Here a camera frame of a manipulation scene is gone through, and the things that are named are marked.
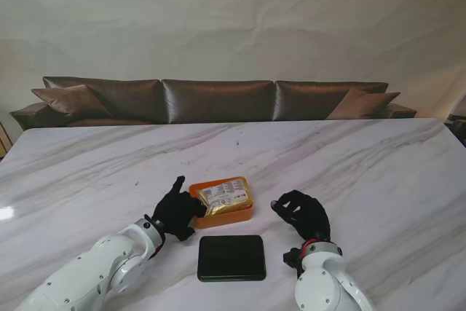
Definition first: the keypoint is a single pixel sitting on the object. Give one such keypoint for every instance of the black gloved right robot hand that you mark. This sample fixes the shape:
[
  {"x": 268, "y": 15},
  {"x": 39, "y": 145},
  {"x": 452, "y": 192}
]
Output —
[{"x": 306, "y": 212}]

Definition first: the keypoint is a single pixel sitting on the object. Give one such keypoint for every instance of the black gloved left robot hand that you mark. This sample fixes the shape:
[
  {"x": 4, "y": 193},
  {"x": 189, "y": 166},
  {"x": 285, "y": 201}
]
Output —
[{"x": 174, "y": 212}]

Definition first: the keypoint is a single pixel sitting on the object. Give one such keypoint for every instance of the orange plastic tissue box cover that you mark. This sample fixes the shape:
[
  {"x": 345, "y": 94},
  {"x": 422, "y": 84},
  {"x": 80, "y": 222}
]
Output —
[{"x": 225, "y": 216}]

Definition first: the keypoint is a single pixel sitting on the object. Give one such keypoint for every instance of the gold tissue pack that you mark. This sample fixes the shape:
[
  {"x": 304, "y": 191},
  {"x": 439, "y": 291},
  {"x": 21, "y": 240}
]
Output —
[{"x": 225, "y": 198}]

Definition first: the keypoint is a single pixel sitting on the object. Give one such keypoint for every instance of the black tissue box base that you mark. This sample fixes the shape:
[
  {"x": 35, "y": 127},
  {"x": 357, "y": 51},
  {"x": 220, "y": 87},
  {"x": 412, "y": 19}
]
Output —
[{"x": 233, "y": 258}]

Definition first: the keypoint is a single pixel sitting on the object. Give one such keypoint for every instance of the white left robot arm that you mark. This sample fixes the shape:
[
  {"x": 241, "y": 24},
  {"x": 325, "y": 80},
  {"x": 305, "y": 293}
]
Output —
[{"x": 98, "y": 271}]

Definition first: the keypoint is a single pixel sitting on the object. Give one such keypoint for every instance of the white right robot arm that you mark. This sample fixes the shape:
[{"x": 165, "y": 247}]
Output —
[{"x": 327, "y": 278}]

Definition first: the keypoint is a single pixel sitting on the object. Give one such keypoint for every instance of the brown leather sofa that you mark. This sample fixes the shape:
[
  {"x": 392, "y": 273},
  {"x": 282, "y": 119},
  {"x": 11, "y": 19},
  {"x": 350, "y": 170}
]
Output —
[{"x": 218, "y": 101}]

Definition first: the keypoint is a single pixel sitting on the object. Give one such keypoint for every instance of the brown throw pillow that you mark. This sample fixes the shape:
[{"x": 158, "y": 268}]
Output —
[
  {"x": 73, "y": 101},
  {"x": 364, "y": 105}
]

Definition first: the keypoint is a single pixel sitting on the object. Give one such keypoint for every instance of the dark background equipment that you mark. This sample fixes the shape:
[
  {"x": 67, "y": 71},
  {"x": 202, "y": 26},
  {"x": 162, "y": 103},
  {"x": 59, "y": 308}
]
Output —
[{"x": 458, "y": 121}]

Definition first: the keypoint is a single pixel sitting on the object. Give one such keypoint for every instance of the wooden background furniture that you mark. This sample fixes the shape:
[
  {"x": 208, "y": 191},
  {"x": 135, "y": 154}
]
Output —
[{"x": 3, "y": 140}]

